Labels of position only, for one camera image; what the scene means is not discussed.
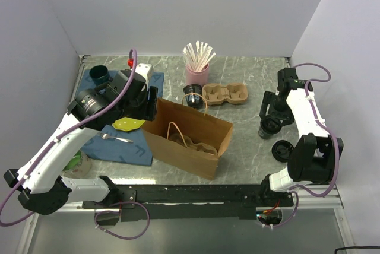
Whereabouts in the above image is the single pulp cup carrier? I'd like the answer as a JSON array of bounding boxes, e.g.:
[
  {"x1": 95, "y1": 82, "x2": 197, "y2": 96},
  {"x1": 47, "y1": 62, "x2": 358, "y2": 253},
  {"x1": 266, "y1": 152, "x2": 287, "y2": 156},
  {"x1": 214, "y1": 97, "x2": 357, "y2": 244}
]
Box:
[{"x1": 168, "y1": 133, "x2": 218, "y2": 155}]

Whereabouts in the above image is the brown paper bag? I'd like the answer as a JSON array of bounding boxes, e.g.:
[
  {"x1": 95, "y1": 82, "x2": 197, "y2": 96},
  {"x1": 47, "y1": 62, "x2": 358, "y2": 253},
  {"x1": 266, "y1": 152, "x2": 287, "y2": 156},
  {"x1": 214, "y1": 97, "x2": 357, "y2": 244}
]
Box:
[{"x1": 141, "y1": 98, "x2": 233, "y2": 180}]

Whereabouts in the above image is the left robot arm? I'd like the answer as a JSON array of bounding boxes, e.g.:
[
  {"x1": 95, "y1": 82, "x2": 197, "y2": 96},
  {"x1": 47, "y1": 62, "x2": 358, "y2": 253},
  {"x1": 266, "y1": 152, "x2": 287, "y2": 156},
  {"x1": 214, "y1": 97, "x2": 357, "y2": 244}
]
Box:
[{"x1": 4, "y1": 63, "x2": 158, "y2": 215}]

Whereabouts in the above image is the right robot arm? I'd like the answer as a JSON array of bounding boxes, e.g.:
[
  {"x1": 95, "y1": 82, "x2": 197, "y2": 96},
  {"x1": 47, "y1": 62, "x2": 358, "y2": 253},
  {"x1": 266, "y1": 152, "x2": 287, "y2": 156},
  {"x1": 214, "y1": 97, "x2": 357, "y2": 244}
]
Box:
[{"x1": 258, "y1": 68, "x2": 344, "y2": 206}]

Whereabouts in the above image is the green polka dot plate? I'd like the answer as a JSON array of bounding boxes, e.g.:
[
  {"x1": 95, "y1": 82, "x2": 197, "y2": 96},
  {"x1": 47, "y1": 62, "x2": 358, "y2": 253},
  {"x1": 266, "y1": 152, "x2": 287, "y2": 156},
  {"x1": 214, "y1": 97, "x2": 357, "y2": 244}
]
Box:
[{"x1": 112, "y1": 117, "x2": 145, "y2": 132}]

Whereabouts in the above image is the dark green mug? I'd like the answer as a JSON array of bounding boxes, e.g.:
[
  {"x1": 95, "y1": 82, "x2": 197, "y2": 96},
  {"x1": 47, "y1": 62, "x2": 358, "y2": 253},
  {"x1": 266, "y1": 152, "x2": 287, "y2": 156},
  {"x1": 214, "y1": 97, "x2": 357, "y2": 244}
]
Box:
[{"x1": 89, "y1": 65, "x2": 113, "y2": 86}]

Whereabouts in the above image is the silver fork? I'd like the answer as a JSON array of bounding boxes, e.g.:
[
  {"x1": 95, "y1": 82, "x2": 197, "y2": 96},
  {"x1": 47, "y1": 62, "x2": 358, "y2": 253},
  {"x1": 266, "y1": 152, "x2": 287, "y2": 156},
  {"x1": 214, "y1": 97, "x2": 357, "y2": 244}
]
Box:
[{"x1": 97, "y1": 132, "x2": 133, "y2": 143}]

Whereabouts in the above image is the pink straw holder cup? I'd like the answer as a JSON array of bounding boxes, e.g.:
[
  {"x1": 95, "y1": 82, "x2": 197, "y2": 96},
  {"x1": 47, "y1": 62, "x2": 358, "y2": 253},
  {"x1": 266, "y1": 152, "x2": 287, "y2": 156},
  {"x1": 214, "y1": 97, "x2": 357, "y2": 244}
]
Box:
[{"x1": 186, "y1": 64, "x2": 210, "y2": 87}]

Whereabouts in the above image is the blue letter placemat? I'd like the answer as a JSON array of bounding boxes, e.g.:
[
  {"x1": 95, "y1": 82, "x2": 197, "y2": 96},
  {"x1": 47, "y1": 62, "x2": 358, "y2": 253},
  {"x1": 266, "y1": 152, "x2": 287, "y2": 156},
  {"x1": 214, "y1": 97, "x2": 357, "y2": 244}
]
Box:
[{"x1": 77, "y1": 70, "x2": 164, "y2": 166}]

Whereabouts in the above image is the brown pulp cup carrier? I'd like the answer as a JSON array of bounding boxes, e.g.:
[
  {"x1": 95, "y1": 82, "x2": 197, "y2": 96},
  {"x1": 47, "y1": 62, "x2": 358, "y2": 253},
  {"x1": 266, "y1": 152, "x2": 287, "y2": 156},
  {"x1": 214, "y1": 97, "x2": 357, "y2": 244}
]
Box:
[{"x1": 202, "y1": 82, "x2": 249, "y2": 106}]

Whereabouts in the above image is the white paper straws bundle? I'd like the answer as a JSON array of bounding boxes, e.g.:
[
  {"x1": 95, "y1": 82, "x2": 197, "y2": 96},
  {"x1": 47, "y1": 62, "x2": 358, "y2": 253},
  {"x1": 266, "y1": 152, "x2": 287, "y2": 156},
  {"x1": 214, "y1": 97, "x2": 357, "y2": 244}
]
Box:
[{"x1": 182, "y1": 40, "x2": 216, "y2": 72}]

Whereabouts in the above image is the green cup at edge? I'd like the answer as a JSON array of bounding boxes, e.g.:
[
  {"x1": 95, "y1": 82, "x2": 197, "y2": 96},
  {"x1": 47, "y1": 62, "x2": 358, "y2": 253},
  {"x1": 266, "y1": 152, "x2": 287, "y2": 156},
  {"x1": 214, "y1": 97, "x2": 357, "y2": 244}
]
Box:
[{"x1": 62, "y1": 150, "x2": 91, "y2": 179}]

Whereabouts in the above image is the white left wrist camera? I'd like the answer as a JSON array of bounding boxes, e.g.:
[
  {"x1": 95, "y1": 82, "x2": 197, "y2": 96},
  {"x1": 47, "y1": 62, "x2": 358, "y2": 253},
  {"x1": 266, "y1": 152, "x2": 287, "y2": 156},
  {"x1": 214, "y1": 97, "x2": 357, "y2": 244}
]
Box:
[{"x1": 135, "y1": 63, "x2": 154, "y2": 86}]

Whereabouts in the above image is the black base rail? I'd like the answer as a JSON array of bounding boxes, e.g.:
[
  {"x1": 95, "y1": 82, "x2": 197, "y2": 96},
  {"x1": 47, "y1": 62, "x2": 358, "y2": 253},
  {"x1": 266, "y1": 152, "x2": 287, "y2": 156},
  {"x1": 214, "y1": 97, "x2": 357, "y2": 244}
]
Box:
[{"x1": 82, "y1": 184, "x2": 293, "y2": 222}]

